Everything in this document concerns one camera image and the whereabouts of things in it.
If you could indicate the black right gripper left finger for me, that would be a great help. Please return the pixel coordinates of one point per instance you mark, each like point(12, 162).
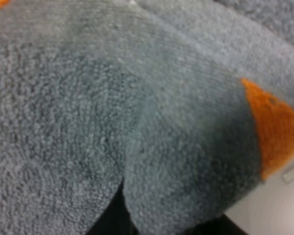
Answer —
point(115, 220)

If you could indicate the grey towel with orange pattern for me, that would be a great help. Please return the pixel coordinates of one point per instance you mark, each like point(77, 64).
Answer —
point(187, 102)

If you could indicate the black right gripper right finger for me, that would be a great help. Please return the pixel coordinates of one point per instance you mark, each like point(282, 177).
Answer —
point(221, 225)

